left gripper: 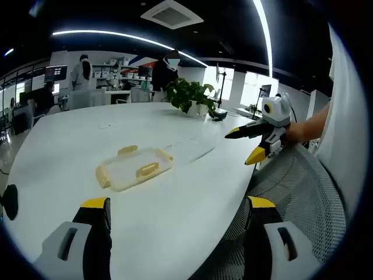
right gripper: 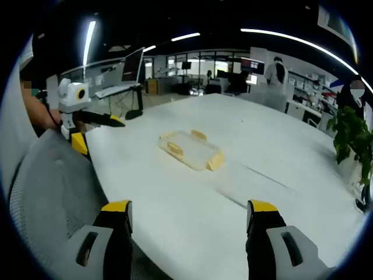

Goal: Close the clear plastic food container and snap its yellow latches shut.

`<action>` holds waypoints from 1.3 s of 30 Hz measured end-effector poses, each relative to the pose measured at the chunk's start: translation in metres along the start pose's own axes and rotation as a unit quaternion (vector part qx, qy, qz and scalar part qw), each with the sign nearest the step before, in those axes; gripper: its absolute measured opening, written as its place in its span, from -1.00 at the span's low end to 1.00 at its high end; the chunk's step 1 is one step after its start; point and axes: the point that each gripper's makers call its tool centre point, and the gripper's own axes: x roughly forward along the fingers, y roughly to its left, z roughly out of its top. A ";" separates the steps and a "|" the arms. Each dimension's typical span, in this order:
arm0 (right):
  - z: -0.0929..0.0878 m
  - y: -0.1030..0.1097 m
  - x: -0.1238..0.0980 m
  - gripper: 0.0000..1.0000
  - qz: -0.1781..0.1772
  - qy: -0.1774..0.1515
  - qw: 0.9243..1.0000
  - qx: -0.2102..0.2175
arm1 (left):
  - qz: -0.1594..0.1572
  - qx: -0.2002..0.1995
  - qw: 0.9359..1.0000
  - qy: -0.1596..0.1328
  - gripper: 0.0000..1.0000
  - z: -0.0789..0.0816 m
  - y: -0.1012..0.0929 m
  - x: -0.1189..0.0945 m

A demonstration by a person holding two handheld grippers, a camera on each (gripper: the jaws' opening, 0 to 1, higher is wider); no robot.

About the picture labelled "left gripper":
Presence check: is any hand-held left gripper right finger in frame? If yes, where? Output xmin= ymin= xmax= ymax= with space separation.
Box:
xmin=244 ymin=195 xmax=322 ymax=280

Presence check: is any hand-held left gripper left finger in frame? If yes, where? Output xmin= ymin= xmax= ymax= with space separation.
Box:
xmin=33 ymin=197 xmax=113 ymax=280

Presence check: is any clear box with yellow buckles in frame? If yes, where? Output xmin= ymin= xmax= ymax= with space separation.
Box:
xmin=95 ymin=145 xmax=174 ymax=193

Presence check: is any black tripod stand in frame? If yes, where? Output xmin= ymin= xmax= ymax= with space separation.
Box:
xmin=249 ymin=84 xmax=272 ymax=121

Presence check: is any small black desk device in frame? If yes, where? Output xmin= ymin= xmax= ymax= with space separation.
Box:
xmin=210 ymin=110 xmax=228 ymax=122

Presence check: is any grey mesh office chair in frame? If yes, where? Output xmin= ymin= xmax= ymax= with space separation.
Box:
xmin=186 ymin=142 xmax=348 ymax=280

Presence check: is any black round object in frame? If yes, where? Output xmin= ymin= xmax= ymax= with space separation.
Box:
xmin=2 ymin=184 xmax=19 ymax=221

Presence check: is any person's white shirt torso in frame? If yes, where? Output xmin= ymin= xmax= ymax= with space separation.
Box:
xmin=315 ymin=22 xmax=368 ymax=212

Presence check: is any green potted plant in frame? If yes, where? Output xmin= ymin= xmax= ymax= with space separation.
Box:
xmin=166 ymin=78 xmax=219 ymax=118

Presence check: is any curved ceiling light strip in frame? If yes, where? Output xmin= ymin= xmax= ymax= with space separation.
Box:
xmin=51 ymin=29 xmax=209 ymax=68
xmin=252 ymin=0 xmax=275 ymax=79

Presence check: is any ceiling air vent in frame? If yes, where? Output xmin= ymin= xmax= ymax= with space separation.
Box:
xmin=140 ymin=0 xmax=205 ymax=30

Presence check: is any dark computer monitor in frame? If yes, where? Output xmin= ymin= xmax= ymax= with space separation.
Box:
xmin=44 ymin=65 xmax=68 ymax=85

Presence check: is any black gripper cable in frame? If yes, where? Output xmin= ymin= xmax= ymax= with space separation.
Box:
xmin=287 ymin=98 xmax=298 ymax=123

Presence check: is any black camera stand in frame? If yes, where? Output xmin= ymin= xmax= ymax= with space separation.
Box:
xmin=216 ymin=62 xmax=228 ymax=109

